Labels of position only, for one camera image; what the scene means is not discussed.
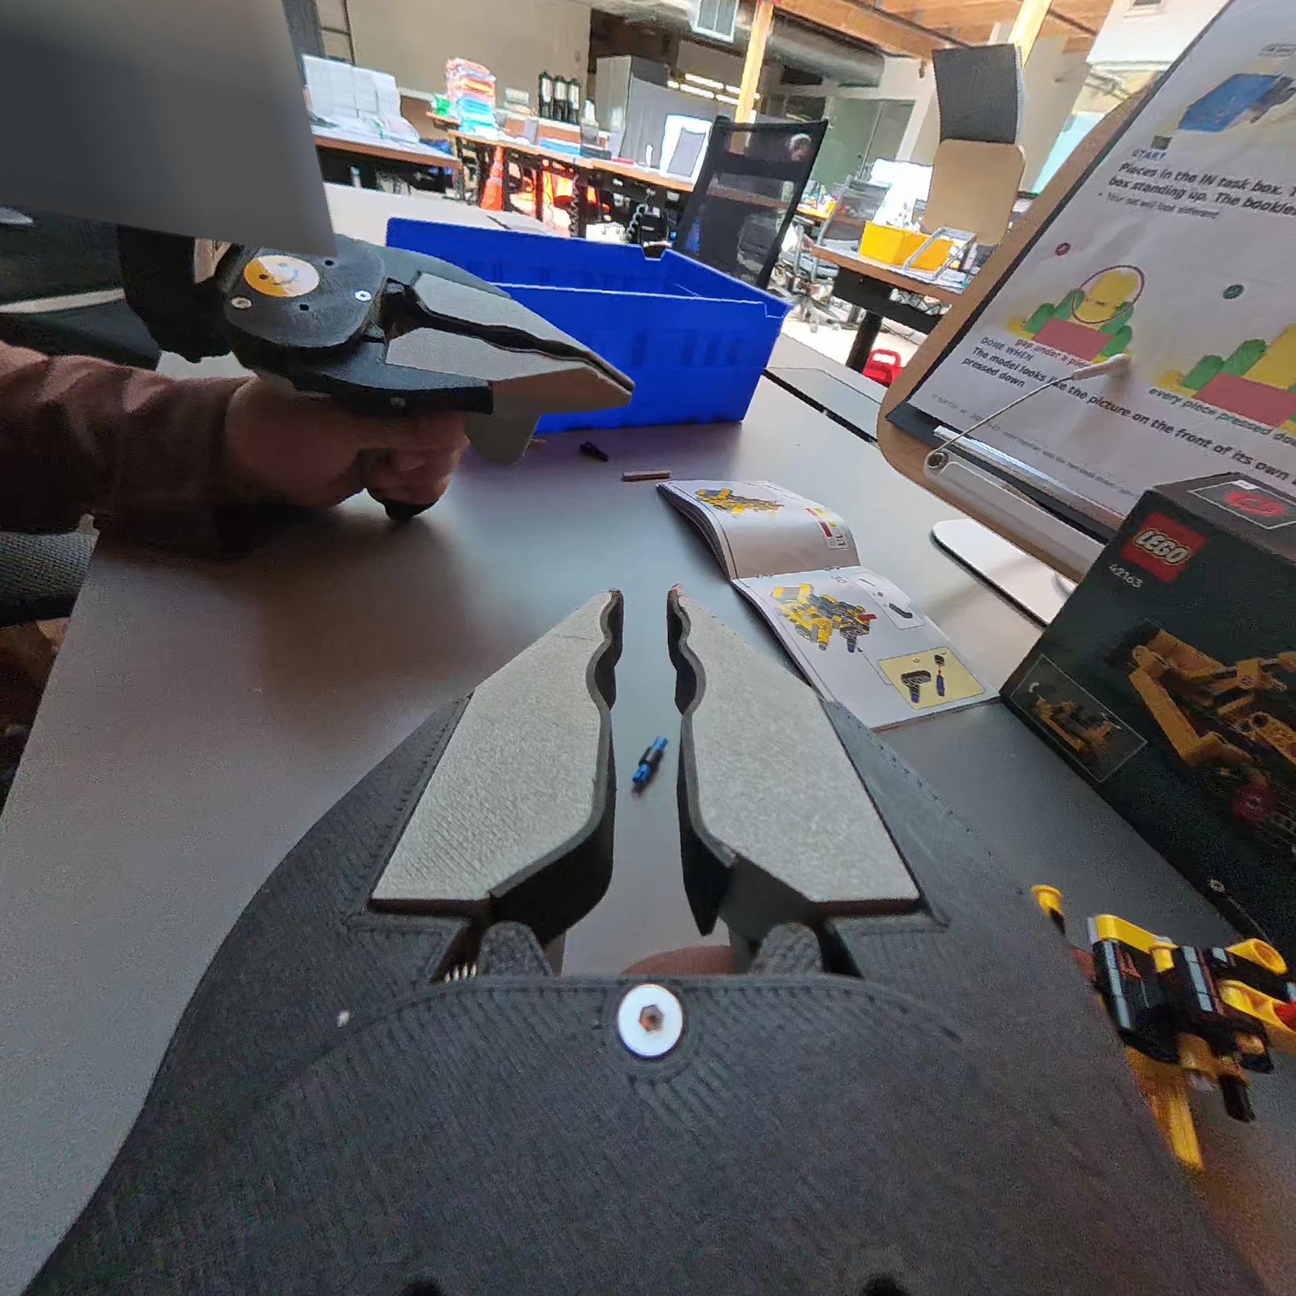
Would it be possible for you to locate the person's left hand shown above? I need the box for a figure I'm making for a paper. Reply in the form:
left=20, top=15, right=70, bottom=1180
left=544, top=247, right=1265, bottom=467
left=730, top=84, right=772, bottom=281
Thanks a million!
left=223, top=374, right=472, bottom=510

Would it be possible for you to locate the instruction sheet on stand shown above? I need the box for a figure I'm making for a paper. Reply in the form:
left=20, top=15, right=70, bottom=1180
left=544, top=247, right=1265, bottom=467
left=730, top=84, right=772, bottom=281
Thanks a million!
left=879, top=0, right=1296, bottom=624

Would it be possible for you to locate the grey and wooden chair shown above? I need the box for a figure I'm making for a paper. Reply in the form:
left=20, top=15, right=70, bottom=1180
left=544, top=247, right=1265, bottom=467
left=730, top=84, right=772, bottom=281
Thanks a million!
left=923, top=45, right=1026, bottom=219

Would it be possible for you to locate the wooden background table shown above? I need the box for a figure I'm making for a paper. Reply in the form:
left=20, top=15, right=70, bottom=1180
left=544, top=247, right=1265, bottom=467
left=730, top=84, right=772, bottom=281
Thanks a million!
left=804, top=238, right=964, bottom=371

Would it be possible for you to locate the yellow storage bin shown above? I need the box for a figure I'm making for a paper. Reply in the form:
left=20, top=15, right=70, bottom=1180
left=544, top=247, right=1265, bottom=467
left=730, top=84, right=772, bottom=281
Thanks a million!
left=858, top=220, right=958, bottom=273

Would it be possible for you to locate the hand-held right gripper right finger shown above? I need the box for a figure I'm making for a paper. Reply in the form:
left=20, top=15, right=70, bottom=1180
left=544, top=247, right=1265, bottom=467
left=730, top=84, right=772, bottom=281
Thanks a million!
left=665, top=587, right=921, bottom=968

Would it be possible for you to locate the background work table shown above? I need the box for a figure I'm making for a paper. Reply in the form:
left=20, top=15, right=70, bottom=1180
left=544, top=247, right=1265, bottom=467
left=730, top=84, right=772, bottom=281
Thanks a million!
left=449, top=126, right=700, bottom=239
left=313, top=131, right=462, bottom=194

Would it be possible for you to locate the stack of colourful packets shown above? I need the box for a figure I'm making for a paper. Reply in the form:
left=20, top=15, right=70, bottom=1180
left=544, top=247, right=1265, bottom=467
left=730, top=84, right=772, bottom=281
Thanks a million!
left=443, top=58, right=499, bottom=134

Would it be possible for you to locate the person's left forearm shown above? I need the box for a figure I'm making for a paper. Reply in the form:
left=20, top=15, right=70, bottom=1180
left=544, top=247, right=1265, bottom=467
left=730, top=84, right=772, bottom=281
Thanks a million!
left=0, top=339, right=259, bottom=559

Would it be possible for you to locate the yellow black lego model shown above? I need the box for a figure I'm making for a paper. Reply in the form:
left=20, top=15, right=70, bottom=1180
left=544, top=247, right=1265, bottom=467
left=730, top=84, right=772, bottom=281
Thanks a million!
left=1033, top=883, right=1296, bottom=1176

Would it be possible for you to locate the lego instruction booklet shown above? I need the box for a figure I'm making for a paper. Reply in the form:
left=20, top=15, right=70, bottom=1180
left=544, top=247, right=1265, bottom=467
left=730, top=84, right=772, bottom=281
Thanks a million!
left=657, top=478, right=999, bottom=733

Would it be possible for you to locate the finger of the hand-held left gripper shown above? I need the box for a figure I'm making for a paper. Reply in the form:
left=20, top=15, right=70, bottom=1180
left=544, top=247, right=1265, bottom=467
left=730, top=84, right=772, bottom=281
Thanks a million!
left=405, top=271, right=636, bottom=398
left=385, top=332, right=632, bottom=467

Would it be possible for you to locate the black lego box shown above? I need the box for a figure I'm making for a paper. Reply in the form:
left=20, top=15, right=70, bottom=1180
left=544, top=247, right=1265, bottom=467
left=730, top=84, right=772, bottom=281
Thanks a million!
left=1000, top=474, right=1296, bottom=948

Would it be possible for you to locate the black mesh office chair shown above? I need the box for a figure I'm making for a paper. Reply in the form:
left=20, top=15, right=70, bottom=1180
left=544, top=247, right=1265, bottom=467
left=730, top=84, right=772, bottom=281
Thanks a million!
left=672, top=113, right=830, bottom=290

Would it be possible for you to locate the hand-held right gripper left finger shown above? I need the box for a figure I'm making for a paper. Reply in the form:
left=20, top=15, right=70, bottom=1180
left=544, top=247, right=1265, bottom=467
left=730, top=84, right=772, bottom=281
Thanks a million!
left=372, top=590, right=622, bottom=948

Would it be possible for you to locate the stack of white boxes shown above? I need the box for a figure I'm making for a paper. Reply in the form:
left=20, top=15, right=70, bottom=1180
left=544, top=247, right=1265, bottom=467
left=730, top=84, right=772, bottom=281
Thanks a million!
left=301, top=55, right=421, bottom=143

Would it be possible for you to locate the adjacent grey desk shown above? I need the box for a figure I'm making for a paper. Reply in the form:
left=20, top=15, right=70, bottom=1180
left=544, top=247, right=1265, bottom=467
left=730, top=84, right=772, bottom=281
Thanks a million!
left=764, top=333, right=892, bottom=439

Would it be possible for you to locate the printed instruction sheet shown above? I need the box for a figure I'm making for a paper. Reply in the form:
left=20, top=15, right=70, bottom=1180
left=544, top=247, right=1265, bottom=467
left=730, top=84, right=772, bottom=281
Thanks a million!
left=906, top=0, right=1296, bottom=508

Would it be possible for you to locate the blue plastic bin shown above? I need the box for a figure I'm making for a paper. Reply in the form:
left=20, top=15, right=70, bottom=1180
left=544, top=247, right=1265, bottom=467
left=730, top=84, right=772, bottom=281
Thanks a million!
left=386, top=215, right=794, bottom=435

